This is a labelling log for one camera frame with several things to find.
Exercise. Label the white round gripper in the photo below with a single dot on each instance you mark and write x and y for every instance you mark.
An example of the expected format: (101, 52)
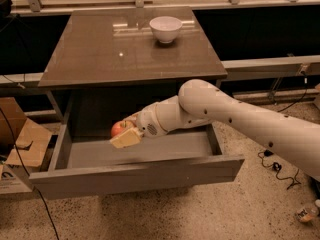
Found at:
(147, 121)

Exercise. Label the red apple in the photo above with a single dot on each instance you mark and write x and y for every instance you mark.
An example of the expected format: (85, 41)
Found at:
(120, 127)

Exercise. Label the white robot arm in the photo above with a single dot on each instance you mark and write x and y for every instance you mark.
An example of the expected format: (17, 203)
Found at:
(200, 103)

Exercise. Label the open grey top drawer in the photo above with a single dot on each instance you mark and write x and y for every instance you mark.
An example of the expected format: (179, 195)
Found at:
(85, 163)

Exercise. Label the grey cabinet with glossy top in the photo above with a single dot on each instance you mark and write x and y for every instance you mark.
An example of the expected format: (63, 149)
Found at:
(116, 48)

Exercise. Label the white ceramic bowl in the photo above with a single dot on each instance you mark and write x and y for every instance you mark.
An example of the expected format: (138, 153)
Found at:
(165, 28)

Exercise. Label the brown cardboard box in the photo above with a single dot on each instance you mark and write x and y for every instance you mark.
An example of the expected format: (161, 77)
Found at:
(22, 139)

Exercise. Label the white paper box on floor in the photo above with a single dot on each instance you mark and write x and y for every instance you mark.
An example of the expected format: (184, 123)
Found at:
(14, 179)

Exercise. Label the plastic bottle on floor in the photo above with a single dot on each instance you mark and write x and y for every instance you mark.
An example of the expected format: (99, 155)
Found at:
(308, 212)

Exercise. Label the black power adapter with cable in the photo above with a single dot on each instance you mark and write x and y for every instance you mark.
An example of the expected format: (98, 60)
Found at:
(276, 167)

